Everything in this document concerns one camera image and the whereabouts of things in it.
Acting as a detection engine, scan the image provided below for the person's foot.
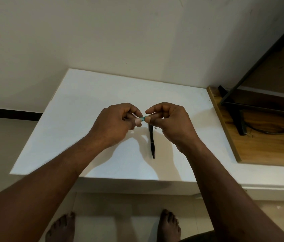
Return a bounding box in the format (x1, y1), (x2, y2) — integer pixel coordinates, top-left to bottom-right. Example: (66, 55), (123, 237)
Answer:
(45, 212), (76, 242)
(156, 209), (182, 242)

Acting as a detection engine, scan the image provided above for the black monitor with stand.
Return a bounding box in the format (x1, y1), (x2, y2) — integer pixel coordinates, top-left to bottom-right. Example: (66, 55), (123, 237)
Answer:
(218, 12), (284, 136)

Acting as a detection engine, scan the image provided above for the person's left hand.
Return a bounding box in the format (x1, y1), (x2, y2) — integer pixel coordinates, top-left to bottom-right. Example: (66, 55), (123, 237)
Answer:
(88, 103), (144, 149)

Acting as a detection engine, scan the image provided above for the person's left foot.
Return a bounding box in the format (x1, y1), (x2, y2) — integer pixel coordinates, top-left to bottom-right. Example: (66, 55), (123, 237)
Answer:
(45, 212), (76, 242)

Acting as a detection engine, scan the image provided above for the person's right foot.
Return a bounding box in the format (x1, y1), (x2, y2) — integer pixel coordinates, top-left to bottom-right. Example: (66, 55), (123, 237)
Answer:
(156, 209), (182, 242)

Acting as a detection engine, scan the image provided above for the brown wooden desk top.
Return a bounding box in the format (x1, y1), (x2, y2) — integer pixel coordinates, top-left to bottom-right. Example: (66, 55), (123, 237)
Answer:
(207, 86), (284, 167)

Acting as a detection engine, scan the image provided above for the person's right hand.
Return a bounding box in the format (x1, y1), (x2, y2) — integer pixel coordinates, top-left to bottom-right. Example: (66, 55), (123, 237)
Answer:
(145, 102), (200, 153)

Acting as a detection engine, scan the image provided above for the black cable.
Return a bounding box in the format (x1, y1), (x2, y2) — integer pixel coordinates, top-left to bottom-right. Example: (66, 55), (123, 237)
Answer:
(243, 118), (284, 135)

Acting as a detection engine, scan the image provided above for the black pen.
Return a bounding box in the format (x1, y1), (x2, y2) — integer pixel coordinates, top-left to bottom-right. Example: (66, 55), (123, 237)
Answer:
(148, 123), (156, 159)

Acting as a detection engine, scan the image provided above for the person's right forearm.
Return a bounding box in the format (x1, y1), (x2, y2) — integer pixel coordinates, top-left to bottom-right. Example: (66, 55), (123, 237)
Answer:
(177, 140), (284, 242)

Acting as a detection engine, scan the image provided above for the person's left forearm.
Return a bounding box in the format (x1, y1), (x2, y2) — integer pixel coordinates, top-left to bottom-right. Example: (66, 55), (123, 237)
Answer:
(0, 135), (115, 242)

